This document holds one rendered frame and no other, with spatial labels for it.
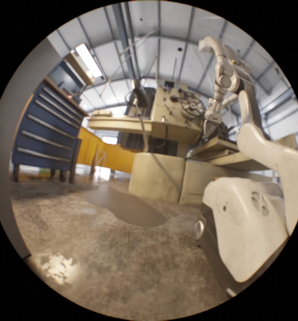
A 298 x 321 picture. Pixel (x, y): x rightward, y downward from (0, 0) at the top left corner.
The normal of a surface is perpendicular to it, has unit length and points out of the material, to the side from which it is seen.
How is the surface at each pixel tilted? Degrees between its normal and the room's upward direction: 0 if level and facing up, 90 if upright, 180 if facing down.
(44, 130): 90
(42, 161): 90
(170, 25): 169
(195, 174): 90
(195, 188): 90
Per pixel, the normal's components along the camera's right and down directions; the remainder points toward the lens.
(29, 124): 0.98, 0.15
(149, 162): -0.28, -0.16
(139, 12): -0.36, 0.93
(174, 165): -0.04, -0.13
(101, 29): 0.02, 0.99
